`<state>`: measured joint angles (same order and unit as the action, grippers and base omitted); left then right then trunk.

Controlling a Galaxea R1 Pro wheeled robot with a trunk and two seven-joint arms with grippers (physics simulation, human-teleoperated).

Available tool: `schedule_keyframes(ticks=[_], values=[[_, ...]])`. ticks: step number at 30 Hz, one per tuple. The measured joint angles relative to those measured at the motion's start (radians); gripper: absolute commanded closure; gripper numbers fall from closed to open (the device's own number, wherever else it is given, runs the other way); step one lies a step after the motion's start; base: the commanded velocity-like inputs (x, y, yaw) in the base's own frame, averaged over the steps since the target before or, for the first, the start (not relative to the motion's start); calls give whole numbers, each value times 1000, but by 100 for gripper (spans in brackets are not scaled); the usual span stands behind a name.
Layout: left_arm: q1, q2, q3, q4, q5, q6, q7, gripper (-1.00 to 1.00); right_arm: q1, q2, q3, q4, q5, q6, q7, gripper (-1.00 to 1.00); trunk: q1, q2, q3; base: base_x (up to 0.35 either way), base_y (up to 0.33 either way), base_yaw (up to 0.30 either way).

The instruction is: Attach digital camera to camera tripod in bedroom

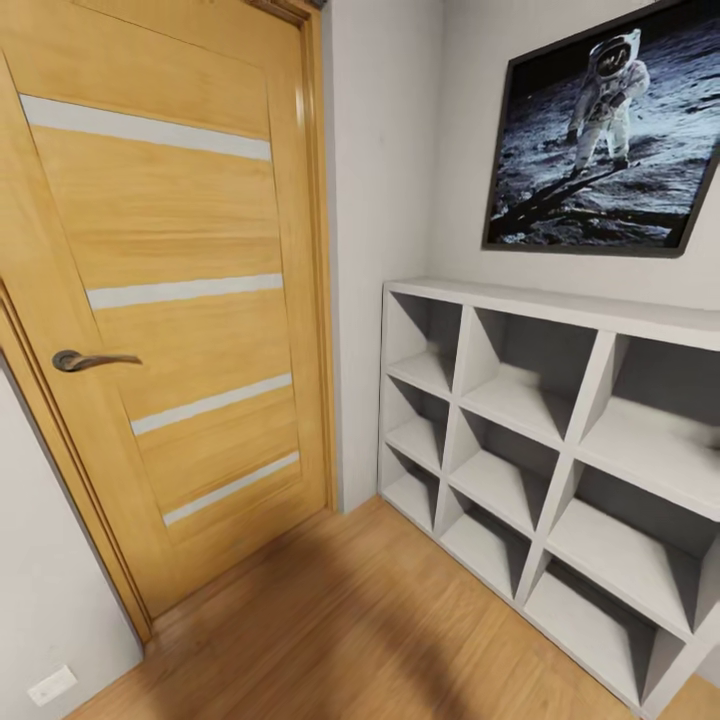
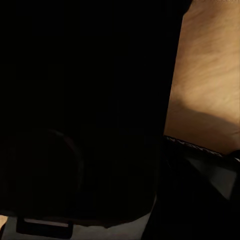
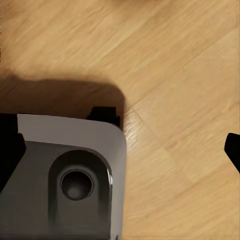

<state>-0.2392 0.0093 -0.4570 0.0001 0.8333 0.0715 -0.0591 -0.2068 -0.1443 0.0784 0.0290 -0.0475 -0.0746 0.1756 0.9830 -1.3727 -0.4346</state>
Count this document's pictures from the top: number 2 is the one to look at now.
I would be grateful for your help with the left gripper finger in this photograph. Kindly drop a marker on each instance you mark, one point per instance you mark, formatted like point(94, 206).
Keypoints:
point(190, 207)

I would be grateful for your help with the digital camera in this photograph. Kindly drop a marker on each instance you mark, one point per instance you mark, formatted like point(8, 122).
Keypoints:
point(84, 94)

